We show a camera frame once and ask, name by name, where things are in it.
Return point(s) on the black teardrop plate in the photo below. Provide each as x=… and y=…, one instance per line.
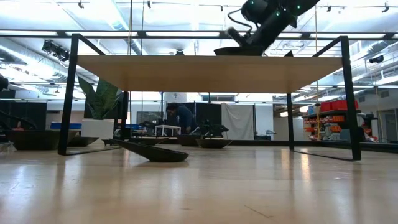
x=289, y=54
x=147, y=140
x=161, y=155

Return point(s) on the black leaf-shaped plate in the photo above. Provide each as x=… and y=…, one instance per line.
x=84, y=141
x=214, y=144

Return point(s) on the small black robot arm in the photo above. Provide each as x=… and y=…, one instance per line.
x=208, y=129

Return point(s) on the wooden riser shelf black legs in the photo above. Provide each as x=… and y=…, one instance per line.
x=202, y=74

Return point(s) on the white hanging sheet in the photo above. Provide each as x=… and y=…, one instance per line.
x=237, y=121

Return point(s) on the black partition panels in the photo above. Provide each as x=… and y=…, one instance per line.
x=208, y=109

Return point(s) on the shelving rack with orange bins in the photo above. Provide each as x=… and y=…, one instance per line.
x=334, y=105

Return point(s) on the person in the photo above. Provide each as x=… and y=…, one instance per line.
x=185, y=118

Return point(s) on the small white table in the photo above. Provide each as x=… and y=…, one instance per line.
x=168, y=126

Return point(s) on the snake plant in white pot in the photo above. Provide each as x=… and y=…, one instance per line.
x=99, y=102

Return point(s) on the small black square plate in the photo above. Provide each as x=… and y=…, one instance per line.
x=111, y=142

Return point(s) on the black spotlight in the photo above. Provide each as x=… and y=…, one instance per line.
x=56, y=51

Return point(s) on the blue box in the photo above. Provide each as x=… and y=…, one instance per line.
x=75, y=126

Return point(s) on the dark dome camera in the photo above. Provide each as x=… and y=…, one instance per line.
x=179, y=53

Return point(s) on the black security camera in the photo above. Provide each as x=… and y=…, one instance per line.
x=376, y=59

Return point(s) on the black aluminium table frame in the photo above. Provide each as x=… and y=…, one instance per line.
x=311, y=143

